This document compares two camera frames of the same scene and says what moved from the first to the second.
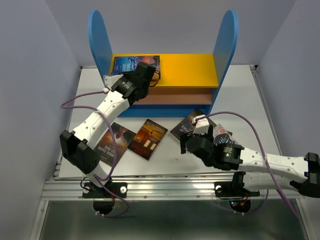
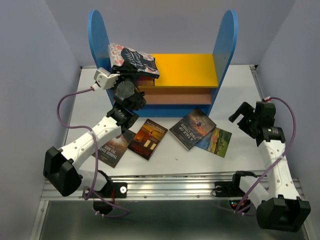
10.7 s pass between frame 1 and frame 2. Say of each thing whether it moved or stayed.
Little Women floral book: moved
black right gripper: moved
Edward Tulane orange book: stayed
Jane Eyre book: moved
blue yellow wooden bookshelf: stayed
